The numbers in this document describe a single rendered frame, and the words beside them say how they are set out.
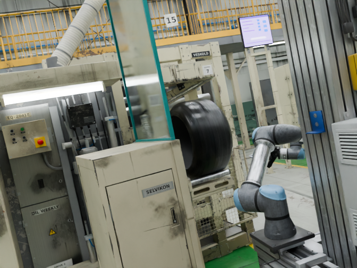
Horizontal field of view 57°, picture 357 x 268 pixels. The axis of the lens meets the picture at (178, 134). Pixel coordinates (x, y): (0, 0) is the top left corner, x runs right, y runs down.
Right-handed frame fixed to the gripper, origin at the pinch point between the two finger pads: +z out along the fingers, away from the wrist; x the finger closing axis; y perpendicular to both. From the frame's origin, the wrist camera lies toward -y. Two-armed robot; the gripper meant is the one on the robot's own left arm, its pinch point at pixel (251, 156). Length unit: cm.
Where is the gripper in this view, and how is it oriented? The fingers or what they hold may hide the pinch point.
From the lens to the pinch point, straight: 234.7
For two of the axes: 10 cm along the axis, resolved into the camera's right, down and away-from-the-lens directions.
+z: -9.1, 0.3, 4.0
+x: -3.5, 4.6, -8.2
